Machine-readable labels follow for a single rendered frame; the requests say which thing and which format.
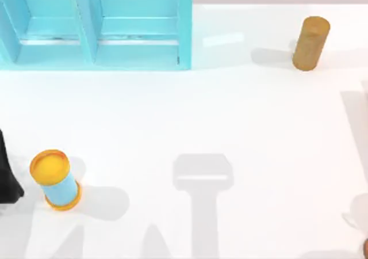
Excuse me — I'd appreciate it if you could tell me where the light blue rack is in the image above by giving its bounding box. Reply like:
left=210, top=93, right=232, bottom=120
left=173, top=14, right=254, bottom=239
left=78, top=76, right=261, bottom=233
left=0, top=0, right=193, bottom=71

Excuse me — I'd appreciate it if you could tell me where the yellow and blue can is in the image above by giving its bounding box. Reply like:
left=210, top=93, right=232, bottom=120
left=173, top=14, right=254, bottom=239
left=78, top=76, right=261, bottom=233
left=29, top=148, right=82, bottom=212

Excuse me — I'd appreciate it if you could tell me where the brown cylindrical can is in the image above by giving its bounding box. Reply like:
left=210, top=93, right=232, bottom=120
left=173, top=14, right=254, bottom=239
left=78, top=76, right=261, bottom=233
left=292, top=16, right=331, bottom=71

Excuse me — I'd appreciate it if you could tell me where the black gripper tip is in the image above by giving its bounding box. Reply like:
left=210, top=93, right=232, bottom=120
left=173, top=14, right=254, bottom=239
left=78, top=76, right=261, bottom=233
left=0, top=129, right=25, bottom=206

